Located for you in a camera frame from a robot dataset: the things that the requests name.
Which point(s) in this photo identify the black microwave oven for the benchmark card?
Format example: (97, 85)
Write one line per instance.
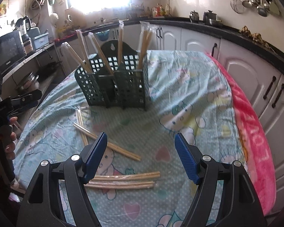
(6, 52)

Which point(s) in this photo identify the open shelf unit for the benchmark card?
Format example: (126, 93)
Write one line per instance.
(37, 56)

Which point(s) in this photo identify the pile of bamboo chopsticks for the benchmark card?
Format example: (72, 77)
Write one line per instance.
(127, 176)

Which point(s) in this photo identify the blue hanging bin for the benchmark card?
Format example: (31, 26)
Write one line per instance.
(103, 35)

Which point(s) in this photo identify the blue storage box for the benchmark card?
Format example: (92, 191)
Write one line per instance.
(40, 41)

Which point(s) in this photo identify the blender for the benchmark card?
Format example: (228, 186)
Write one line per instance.
(23, 24)

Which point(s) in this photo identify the ginger roots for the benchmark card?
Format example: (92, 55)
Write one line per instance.
(255, 36)

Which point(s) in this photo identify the condiment bottles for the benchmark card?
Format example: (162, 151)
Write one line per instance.
(159, 10)

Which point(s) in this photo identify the pink blanket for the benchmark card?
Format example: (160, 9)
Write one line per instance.
(250, 123)

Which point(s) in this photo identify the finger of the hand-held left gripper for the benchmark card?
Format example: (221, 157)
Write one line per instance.
(26, 105)
(29, 95)

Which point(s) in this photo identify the wall picture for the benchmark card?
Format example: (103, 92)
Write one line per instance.
(2, 8)

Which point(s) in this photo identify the steel kettle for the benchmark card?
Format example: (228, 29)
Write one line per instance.
(194, 16)

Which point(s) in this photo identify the stacked steel pots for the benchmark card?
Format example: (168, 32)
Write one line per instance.
(28, 82)

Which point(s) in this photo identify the bamboo chopstick pair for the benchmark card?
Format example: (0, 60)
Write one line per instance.
(150, 39)
(82, 43)
(75, 56)
(100, 53)
(143, 40)
(121, 40)

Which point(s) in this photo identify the cartoon print bedsheet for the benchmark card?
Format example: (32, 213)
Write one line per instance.
(184, 104)

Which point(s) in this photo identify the white plastic jug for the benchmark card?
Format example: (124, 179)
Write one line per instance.
(74, 19)

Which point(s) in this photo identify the green plastic utensil basket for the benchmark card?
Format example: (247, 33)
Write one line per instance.
(123, 85)

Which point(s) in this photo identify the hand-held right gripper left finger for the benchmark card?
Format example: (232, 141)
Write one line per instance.
(95, 153)

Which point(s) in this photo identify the steel bowl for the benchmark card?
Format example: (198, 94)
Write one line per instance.
(216, 23)

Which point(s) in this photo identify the person's left hand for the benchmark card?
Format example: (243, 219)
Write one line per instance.
(10, 150)

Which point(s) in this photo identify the pale spatula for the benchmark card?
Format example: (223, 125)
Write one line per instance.
(275, 9)

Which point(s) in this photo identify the steel pot with lid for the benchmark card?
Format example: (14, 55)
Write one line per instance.
(209, 16)

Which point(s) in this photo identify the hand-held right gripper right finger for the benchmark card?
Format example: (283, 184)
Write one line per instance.
(187, 160)

